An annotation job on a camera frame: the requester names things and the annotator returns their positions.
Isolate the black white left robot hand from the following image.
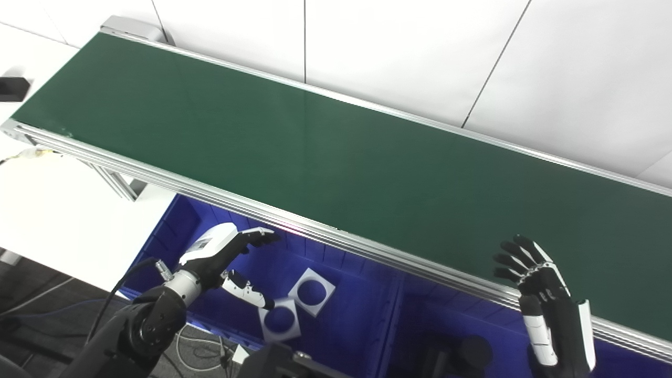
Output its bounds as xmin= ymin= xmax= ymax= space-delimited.
xmin=178 ymin=222 xmax=281 ymax=311

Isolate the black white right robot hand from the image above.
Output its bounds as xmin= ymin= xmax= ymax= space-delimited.
xmin=492 ymin=234 xmax=597 ymax=378

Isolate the white square part round hole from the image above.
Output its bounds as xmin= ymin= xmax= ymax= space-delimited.
xmin=288 ymin=267 xmax=337 ymax=318
xmin=257 ymin=297 xmax=302 ymax=343

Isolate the black part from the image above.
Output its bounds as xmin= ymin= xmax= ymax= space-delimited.
xmin=420 ymin=336 xmax=494 ymax=378

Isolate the blue plastic bin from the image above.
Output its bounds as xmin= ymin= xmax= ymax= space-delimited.
xmin=378 ymin=273 xmax=672 ymax=378
xmin=118 ymin=193 xmax=405 ymax=378

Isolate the green conveyor belt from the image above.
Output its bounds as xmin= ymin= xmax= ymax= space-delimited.
xmin=0 ymin=26 xmax=672 ymax=363
xmin=10 ymin=33 xmax=672 ymax=342

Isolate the aluminium conveyor leg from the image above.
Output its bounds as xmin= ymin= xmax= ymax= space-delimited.
xmin=79 ymin=160 xmax=148 ymax=203

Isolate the black robot body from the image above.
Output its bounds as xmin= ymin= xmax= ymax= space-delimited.
xmin=239 ymin=341 xmax=342 ymax=378

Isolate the small black box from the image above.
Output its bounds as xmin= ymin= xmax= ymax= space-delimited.
xmin=0 ymin=77 xmax=29 ymax=102

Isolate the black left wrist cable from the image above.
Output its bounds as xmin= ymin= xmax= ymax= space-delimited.
xmin=84 ymin=257 xmax=174 ymax=347

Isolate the white floor cable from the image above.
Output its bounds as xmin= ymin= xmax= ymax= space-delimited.
xmin=175 ymin=324 xmax=234 ymax=374

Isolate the white cable yellow plug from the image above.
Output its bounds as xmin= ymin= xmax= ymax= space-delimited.
xmin=0 ymin=148 xmax=56 ymax=164

